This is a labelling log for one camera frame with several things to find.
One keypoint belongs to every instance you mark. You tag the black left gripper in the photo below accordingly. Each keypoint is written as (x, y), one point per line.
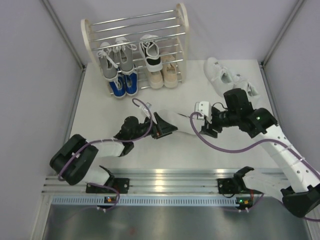
(162, 128)

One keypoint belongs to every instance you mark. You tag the cream and chrome shoe rack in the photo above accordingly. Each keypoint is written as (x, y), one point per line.
(171, 27)

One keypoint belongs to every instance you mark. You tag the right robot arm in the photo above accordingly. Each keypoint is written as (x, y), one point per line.
(300, 192)

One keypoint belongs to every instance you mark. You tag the beige lace sneaker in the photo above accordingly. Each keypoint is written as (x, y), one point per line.
(155, 79)
(169, 70)

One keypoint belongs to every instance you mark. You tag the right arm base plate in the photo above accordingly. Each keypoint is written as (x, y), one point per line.
(230, 186)

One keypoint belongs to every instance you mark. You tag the aluminium mounting rail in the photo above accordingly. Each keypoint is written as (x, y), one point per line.
(201, 182)

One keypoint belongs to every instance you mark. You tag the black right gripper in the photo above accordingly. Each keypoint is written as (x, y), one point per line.
(208, 129)

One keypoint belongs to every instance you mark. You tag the grey canvas sneaker back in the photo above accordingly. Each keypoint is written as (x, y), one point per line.
(108, 66)

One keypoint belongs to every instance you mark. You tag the white sneaker left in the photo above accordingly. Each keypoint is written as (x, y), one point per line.
(218, 75)

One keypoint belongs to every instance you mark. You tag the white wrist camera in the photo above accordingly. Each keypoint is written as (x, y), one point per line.
(145, 109)
(203, 108)

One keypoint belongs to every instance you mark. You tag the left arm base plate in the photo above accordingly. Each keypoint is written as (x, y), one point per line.
(120, 184)

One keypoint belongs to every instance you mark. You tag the black white sneaker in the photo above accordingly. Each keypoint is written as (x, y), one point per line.
(180, 121)
(150, 53)

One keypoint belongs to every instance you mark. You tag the white sneaker right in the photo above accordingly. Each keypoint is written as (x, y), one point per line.
(242, 83)

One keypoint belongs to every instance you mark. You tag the grey canvas sneaker front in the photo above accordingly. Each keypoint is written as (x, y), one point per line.
(124, 53)

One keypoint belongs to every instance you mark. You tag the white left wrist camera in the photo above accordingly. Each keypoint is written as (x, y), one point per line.
(145, 109)

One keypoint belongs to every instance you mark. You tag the perforated cable duct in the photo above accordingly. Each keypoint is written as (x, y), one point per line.
(215, 201)

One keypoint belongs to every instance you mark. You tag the grey canvas sneaker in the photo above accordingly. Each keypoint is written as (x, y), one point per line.
(108, 66)
(124, 53)

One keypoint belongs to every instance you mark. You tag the blue canvas sneaker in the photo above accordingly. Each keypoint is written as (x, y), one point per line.
(131, 83)
(118, 87)

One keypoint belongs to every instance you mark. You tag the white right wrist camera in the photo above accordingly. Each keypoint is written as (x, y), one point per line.
(203, 108)

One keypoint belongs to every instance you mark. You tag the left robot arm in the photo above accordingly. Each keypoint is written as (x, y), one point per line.
(73, 162)

